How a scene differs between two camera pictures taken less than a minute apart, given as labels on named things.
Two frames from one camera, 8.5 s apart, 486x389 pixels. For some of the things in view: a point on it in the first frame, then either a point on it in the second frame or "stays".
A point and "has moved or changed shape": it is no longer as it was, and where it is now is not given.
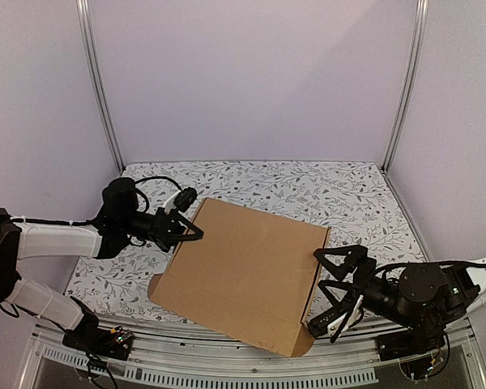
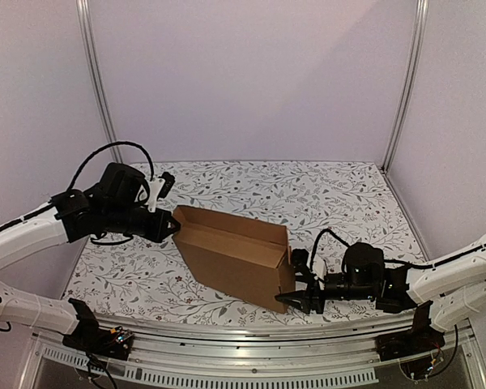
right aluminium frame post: (418, 34) stays
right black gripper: (362, 281) -> (315, 293)
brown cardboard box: (252, 273) has moved or changed shape
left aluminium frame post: (87, 21) stays
